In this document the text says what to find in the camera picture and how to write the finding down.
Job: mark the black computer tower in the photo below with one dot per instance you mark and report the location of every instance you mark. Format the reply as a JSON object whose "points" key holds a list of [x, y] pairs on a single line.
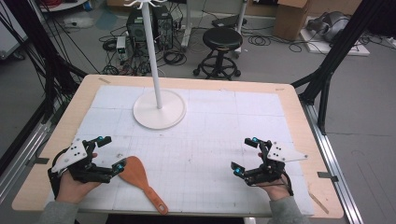
{"points": [[136, 29], [163, 28]]}

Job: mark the white flat board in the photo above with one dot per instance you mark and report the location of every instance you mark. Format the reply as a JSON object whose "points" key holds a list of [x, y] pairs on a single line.
{"points": [[358, 51]]}

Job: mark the brown cardboard box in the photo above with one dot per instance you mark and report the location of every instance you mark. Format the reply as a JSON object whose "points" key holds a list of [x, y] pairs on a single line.
{"points": [[291, 20]]}

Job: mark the person's right hand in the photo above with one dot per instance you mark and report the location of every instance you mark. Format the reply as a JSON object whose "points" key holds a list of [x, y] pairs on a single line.
{"points": [[277, 191]]}

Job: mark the black round stool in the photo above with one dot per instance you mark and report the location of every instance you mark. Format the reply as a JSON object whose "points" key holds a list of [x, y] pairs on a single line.
{"points": [[222, 39]]}

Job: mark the black tape strip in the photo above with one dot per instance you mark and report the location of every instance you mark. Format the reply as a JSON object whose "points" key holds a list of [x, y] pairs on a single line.
{"points": [[39, 160], [327, 175]]}

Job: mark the black foot pedal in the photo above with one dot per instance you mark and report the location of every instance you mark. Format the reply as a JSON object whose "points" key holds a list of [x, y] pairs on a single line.
{"points": [[225, 21]]}

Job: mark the grey bag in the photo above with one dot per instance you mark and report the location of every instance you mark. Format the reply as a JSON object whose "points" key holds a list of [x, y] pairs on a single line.
{"points": [[331, 26]]}

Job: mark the aluminium rail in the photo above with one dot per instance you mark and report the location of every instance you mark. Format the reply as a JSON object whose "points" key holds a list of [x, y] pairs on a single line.
{"points": [[21, 158], [333, 161]]}

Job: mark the brown wooden rice paddle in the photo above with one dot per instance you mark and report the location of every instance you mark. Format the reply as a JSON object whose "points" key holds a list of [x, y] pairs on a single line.
{"points": [[137, 174]]}

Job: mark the white metal stand leg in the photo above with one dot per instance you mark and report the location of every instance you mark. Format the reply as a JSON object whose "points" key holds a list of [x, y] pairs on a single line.
{"points": [[241, 18], [186, 28]]}

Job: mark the white cabinet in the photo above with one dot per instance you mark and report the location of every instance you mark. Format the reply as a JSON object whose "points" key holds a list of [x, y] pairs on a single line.
{"points": [[9, 34]]}

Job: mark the person's left hand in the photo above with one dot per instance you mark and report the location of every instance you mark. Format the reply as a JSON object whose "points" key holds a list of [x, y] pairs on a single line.
{"points": [[73, 189]]}

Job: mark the white grid mat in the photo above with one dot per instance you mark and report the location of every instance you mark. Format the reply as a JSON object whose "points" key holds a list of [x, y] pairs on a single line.
{"points": [[202, 130]]}

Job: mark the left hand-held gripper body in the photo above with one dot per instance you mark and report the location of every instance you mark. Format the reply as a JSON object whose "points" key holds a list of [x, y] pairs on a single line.
{"points": [[73, 155]]}

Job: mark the thin wooden strip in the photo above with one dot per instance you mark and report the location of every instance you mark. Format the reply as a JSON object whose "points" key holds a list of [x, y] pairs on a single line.
{"points": [[318, 202]]}

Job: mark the white hook stand rack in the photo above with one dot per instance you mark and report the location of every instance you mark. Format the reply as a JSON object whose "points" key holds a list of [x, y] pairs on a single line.
{"points": [[160, 112]]}

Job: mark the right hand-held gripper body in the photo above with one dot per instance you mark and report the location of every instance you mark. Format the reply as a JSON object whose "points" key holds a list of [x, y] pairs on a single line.
{"points": [[271, 172]]}

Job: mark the small white power box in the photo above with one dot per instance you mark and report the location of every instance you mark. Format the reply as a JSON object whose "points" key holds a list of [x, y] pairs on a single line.
{"points": [[121, 45]]}

